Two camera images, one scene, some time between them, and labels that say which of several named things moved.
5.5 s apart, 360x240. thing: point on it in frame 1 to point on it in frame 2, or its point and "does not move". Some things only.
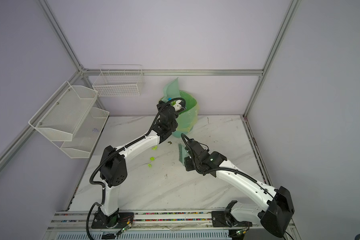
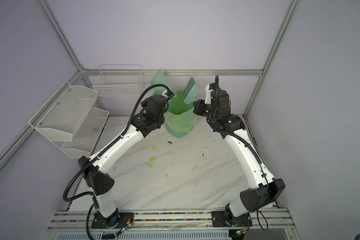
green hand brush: [182, 153] to [190, 91]
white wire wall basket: [116, 80] does not move
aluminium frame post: [62, 35] does not move
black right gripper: [187, 167] to [197, 105]
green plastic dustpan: [171, 90] to [160, 78]
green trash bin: [187, 119] does not move
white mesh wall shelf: [69, 120] does not move
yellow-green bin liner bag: [187, 120] does not move
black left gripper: [160, 102] to [144, 105]
